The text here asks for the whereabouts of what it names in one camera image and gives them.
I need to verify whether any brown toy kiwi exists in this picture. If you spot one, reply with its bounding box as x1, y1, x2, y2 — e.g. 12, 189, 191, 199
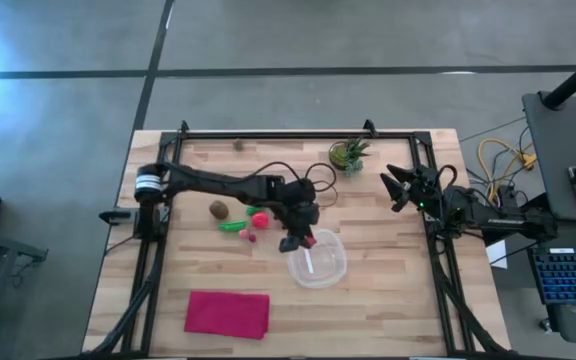
208, 200, 230, 221

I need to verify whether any yellow cable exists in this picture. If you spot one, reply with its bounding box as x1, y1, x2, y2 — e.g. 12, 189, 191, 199
476, 138, 538, 201

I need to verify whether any black pole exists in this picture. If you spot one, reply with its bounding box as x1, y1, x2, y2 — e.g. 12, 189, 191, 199
541, 47, 576, 110

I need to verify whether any grey desk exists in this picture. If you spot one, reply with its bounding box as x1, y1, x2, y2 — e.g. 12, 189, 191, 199
521, 90, 576, 224

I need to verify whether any keyboard with blue backlight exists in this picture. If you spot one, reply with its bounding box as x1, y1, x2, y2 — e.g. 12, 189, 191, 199
527, 247, 576, 306

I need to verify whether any black aluminium table frame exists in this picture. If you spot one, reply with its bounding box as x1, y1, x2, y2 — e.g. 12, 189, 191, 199
82, 118, 509, 359

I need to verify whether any white paper sheet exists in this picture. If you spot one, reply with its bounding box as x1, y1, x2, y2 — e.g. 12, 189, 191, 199
485, 239, 509, 270

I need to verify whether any green toy pea pod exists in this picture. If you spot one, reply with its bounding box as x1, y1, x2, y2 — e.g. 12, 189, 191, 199
217, 220, 249, 233

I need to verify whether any black side shelf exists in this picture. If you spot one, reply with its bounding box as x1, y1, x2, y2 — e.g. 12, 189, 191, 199
0, 224, 49, 264

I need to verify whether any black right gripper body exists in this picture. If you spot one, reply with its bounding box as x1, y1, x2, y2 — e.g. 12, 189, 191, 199
407, 167, 444, 211

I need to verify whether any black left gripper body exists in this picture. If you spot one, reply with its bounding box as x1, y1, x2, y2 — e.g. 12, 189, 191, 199
285, 199, 321, 237

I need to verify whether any black table clamp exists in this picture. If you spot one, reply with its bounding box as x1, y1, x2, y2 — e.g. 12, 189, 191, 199
98, 208, 135, 225

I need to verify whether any clear plastic tupperware container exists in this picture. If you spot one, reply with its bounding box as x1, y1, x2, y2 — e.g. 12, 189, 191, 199
286, 228, 348, 290

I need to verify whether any red folded cloth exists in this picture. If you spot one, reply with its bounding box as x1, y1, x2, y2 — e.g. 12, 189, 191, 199
183, 290, 271, 341

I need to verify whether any potted green succulent plant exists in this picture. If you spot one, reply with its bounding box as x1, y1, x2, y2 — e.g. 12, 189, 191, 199
327, 137, 372, 177

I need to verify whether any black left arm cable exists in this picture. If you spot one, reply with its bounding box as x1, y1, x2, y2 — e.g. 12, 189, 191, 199
245, 160, 340, 209

